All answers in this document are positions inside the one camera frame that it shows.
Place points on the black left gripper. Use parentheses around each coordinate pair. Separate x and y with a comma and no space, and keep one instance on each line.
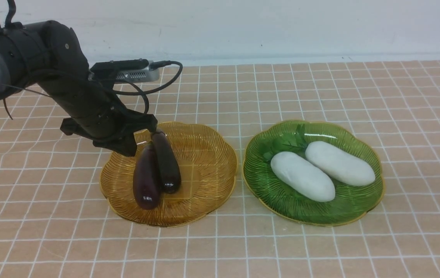
(109,128)

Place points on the purple eggplant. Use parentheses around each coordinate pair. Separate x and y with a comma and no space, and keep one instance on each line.
(170,174)
(146,179)

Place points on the white radish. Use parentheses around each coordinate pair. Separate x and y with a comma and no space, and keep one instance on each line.
(303,177)
(338,164)

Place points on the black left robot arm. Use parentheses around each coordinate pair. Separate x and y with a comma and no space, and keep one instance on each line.
(49,54)

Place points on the amber ribbed glass plate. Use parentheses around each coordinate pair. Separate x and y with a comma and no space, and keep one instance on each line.
(208,166)

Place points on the orange checkered tablecloth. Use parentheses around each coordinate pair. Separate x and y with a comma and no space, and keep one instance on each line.
(55,223)

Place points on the green ribbed glass plate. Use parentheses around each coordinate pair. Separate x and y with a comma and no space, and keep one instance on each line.
(350,204)

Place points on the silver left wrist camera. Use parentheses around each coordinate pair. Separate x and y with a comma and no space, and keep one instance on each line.
(135,71)

